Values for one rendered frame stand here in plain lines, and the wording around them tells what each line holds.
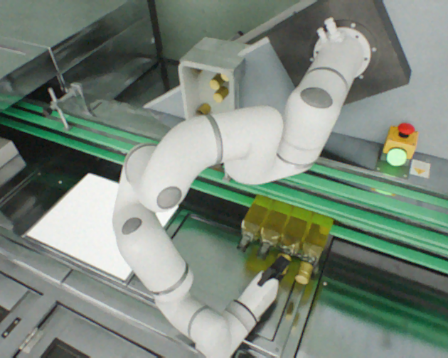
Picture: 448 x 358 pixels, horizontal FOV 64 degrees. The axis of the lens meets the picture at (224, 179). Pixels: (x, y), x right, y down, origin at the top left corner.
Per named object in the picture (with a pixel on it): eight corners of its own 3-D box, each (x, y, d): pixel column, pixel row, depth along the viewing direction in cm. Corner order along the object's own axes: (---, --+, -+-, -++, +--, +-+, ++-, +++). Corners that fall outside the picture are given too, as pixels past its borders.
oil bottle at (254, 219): (265, 187, 116) (238, 238, 103) (266, 175, 112) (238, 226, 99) (281, 193, 114) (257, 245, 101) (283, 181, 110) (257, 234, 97)
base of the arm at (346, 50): (301, 28, 83) (277, 59, 74) (353, 3, 75) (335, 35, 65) (327, 84, 90) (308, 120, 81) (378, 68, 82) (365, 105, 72)
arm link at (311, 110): (358, 73, 68) (337, 121, 59) (333, 124, 79) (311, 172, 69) (310, 55, 70) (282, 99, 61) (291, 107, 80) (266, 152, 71)
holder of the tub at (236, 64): (200, 121, 127) (190, 134, 123) (193, 47, 108) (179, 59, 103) (245, 133, 122) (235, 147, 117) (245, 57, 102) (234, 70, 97)
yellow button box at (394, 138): (383, 143, 101) (379, 160, 96) (391, 121, 96) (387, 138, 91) (410, 150, 99) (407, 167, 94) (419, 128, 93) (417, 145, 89)
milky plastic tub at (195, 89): (198, 109, 123) (185, 123, 118) (191, 47, 107) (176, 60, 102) (244, 121, 118) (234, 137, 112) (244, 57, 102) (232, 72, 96)
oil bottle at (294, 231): (300, 198, 112) (276, 252, 99) (302, 186, 108) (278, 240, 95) (318, 204, 110) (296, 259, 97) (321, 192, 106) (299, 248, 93)
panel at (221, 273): (90, 175, 141) (23, 241, 120) (88, 169, 139) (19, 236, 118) (316, 256, 112) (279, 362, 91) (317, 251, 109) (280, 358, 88)
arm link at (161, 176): (196, 106, 64) (114, 121, 60) (227, 125, 53) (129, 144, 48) (204, 175, 70) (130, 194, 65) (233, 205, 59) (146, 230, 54)
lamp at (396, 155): (385, 158, 95) (384, 165, 93) (390, 145, 92) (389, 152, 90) (403, 162, 94) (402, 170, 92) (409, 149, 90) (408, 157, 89)
